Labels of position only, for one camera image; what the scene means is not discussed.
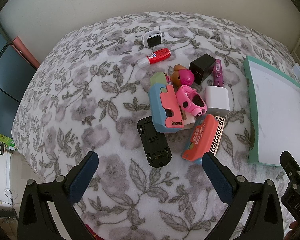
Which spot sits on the dark television screen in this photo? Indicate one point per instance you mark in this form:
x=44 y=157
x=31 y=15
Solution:
x=2 y=80

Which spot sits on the gold patterned lighter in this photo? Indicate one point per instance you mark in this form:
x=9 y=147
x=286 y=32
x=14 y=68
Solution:
x=218 y=137

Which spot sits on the magenta lip balm tube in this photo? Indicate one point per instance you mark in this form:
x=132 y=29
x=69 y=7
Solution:
x=218 y=76

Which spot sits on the black charger adapter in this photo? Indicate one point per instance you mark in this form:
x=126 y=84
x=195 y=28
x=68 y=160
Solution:
x=201 y=66

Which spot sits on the teal cardboard tray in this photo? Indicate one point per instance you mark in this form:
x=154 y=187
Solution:
x=277 y=110

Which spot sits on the pink smartwatch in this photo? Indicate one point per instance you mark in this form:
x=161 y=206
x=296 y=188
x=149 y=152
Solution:
x=187 y=100

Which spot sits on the pink board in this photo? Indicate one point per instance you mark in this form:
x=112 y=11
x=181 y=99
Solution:
x=25 y=51

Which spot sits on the grey floral blanket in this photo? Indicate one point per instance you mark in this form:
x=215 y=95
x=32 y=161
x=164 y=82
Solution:
x=90 y=105

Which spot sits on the black plastic holder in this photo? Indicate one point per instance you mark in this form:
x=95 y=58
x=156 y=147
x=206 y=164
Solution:
x=152 y=140

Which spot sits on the white box device with light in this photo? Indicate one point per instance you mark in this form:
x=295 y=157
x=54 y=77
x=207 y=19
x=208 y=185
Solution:
x=298 y=71

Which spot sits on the red glue tube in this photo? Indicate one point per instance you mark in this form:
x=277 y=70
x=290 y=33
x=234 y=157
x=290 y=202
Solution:
x=157 y=56

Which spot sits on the white charger adapter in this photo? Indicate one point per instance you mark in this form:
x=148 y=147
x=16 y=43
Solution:
x=216 y=98

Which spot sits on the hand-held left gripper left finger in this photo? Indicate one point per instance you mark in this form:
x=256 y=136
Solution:
x=86 y=172

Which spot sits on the white smartwatch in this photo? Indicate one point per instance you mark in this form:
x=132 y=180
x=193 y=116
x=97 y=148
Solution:
x=152 y=40

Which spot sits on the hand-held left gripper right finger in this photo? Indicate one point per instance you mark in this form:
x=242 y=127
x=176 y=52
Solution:
x=216 y=177

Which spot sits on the green printed box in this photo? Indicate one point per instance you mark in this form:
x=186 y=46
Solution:
x=1 y=138

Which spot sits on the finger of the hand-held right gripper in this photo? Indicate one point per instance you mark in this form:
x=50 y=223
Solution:
x=290 y=163

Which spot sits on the pink toy puppy figure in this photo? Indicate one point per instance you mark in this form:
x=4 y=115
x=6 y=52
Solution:
x=185 y=77

